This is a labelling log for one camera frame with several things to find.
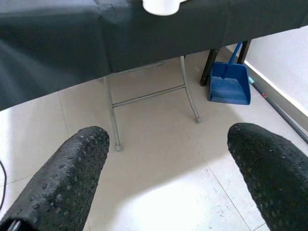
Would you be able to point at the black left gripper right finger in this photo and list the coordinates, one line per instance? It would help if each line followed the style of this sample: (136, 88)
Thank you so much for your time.
(274, 173)

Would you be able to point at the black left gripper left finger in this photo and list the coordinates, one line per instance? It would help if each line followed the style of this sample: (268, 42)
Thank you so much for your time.
(60, 178)

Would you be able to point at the white plastic children table top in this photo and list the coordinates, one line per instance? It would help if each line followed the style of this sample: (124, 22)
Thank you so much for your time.
(160, 7)

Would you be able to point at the long black pole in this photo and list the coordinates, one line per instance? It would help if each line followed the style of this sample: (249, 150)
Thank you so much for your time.
(281, 110)

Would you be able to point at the blue plastic dustpan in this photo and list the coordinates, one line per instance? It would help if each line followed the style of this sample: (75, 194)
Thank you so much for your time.
(228, 86)

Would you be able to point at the metal folding table frame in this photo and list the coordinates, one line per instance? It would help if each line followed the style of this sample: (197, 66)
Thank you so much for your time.
(185, 79)

